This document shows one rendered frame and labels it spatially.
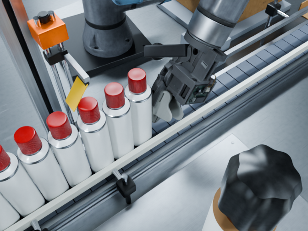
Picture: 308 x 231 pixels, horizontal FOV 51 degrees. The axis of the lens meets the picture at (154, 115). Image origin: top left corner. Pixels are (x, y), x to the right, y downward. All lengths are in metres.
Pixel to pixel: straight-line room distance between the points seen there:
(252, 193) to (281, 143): 0.49
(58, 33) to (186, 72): 0.24
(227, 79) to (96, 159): 0.42
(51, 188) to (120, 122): 0.17
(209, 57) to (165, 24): 0.55
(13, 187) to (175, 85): 0.33
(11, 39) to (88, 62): 0.42
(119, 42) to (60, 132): 0.47
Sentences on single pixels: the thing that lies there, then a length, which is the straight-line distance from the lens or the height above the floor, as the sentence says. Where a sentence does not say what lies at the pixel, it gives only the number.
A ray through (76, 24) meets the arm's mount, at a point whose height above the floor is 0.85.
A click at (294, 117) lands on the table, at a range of 0.90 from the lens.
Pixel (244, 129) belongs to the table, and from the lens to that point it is 0.84.
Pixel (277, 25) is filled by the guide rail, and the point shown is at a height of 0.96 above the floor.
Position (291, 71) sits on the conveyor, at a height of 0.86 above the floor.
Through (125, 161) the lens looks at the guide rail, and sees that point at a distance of 0.66.
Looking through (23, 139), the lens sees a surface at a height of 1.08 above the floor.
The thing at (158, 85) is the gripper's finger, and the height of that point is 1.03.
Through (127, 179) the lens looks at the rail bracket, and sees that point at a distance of 0.61.
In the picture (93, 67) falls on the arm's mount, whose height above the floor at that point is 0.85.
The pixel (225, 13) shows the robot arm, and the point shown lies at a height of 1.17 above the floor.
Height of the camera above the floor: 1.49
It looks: 52 degrees down
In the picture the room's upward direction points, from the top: straight up
